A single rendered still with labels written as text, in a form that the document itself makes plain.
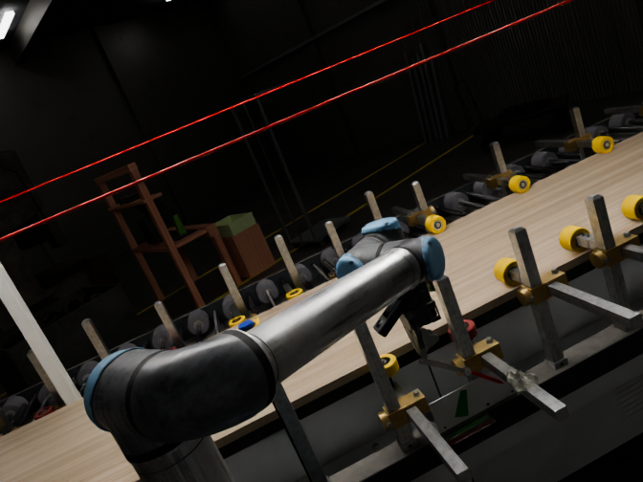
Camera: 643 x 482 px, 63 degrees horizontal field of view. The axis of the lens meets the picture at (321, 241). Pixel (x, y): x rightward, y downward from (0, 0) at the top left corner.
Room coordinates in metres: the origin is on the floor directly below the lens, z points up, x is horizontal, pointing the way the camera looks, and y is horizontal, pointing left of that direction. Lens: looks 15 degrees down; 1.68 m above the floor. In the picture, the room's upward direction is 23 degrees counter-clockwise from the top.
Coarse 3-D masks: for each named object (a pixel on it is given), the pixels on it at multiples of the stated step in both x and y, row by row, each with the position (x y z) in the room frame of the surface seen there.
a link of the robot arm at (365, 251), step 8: (368, 240) 1.12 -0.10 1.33; (376, 240) 1.12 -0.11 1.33; (384, 240) 1.12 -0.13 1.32; (352, 248) 1.11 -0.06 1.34; (360, 248) 1.08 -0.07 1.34; (368, 248) 1.06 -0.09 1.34; (376, 248) 1.05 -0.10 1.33; (344, 256) 1.07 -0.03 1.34; (352, 256) 1.06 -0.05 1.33; (360, 256) 1.06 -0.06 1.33; (368, 256) 1.04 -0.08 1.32; (344, 264) 1.06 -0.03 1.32; (352, 264) 1.05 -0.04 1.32; (360, 264) 1.04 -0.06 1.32; (336, 272) 1.08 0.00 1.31; (344, 272) 1.06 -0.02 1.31
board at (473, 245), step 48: (624, 144) 2.37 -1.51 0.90; (528, 192) 2.26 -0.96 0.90; (576, 192) 2.03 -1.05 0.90; (624, 192) 1.84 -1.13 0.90; (480, 240) 1.95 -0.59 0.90; (480, 288) 1.56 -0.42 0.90; (288, 384) 1.45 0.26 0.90; (336, 384) 1.37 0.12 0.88; (48, 432) 1.83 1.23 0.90; (96, 432) 1.67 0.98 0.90; (240, 432) 1.33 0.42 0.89; (0, 480) 1.61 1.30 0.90; (48, 480) 1.48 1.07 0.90; (96, 480) 1.37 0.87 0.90
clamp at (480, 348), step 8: (480, 344) 1.30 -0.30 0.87; (488, 344) 1.28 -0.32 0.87; (496, 344) 1.27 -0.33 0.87; (480, 352) 1.26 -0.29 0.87; (496, 352) 1.27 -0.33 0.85; (456, 360) 1.27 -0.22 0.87; (464, 360) 1.26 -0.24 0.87; (472, 360) 1.26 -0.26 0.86; (480, 360) 1.26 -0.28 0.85; (472, 368) 1.26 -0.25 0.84; (480, 368) 1.26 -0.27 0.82
